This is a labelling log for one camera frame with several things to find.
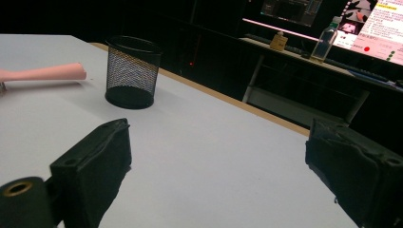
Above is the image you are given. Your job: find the black keyboard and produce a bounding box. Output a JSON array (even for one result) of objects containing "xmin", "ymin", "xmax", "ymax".
[{"xmin": 322, "ymin": 57, "xmax": 395, "ymax": 84}]

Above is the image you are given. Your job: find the monitor with dark screen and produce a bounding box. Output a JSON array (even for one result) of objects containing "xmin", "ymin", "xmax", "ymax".
[{"xmin": 241, "ymin": 0, "xmax": 325, "ymax": 42}]

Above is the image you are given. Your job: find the grey metal stand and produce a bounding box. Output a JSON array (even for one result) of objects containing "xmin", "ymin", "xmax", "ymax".
[{"xmin": 240, "ymin": 37, "xmax": 403, "ymax": 128}]

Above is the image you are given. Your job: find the small yellow bottle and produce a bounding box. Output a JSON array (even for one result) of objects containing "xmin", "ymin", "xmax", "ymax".
[{"xmin": 269, "ymin": 30, "xmax": 289, "ymax": 52}]

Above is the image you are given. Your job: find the monitor with pink screen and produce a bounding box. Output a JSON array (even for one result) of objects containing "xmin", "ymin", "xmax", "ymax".
[{"xmin": 332, "ymin": 0, "xmax": 403, "ymax": 67}]

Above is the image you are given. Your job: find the pink comb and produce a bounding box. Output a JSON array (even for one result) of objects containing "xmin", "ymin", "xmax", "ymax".
[{"xmin": 0, "ymin": 62, "xmax": 87, "ymax": 84}]

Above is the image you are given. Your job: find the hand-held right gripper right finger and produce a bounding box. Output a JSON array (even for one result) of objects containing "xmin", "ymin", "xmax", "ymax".
[{"xmin": 305, "ymin": 118, "xmax": 403, "ymax": 228}]

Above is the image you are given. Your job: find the clear plastic bottle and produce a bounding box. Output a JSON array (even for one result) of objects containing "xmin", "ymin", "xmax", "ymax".
[{"xmin": 309, "ymin": 16, "xmax": 343, "ymax": 63}]

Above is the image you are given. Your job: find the black mesh pen holder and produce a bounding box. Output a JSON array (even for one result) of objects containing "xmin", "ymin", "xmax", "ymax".
[{"xmin": 105, "ymin": 35, "xmax": 163, "ymax": 110}]

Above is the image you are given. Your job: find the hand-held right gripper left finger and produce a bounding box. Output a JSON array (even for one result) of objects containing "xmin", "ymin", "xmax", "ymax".
[{"xmin": 49, "ymin": 118, "xmax": 133, "ymax": 228}]

